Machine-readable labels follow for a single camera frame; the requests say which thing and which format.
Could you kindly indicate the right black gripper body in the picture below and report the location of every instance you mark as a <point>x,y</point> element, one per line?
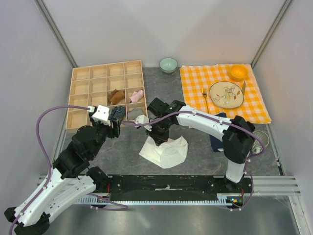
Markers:
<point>159,129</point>

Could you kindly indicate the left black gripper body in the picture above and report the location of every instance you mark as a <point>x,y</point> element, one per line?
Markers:
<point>104,131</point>

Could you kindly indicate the white cloth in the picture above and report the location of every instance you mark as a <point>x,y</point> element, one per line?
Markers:
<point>169,154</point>

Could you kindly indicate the brown underwear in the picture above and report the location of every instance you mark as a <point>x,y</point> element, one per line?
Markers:
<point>116,96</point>

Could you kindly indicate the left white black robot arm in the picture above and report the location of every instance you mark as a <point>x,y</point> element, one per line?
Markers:
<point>69,179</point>

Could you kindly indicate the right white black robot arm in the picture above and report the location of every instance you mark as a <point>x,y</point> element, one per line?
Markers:
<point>236,133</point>

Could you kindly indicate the navy blue underwear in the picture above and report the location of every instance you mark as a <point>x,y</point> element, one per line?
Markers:
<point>216,140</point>

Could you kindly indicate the striped dark rolled cloth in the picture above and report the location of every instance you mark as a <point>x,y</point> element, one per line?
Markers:
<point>117,113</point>

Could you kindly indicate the grey rolled cloth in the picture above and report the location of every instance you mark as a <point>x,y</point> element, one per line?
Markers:
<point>134,113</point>

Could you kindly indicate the pink rolled cloth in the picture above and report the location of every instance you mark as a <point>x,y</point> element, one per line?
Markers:
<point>136,96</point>

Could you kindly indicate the wooden compartment tray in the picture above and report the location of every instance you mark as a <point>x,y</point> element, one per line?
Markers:
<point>92,86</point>

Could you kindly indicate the gold fork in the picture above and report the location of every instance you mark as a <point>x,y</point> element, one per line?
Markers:
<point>204,94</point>

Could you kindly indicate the orange checkered tablecloth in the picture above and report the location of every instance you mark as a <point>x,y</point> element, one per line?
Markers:
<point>194,78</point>

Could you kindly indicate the teal ceramic bowl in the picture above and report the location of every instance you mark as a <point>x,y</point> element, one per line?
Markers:
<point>168,65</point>

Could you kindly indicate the beige decorated plate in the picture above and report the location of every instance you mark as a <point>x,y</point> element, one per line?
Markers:
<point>226,95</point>

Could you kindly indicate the gold knife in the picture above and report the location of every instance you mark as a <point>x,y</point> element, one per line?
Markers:
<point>243,88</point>

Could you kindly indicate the orange bowl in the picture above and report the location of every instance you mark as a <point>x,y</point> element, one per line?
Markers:
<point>238,72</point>

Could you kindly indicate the grey ribbed cup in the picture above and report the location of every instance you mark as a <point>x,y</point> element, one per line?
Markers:
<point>261,142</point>

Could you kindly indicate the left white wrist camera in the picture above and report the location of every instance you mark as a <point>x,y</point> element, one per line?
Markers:
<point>100,113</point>

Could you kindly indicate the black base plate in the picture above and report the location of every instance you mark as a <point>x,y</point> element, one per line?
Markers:
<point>152,188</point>

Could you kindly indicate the grey cable duct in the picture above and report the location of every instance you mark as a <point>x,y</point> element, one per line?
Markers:
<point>220,201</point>

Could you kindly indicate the aluminium frame rail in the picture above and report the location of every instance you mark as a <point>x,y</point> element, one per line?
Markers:
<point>265,185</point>

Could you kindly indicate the left aluminium corner post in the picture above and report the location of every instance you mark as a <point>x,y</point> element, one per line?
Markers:
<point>55,31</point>

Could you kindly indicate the aluminium corner post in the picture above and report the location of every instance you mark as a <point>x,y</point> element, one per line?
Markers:
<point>55,31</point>
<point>271,31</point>

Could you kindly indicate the right aluminium corner post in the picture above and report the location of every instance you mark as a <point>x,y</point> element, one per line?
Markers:
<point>271,31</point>

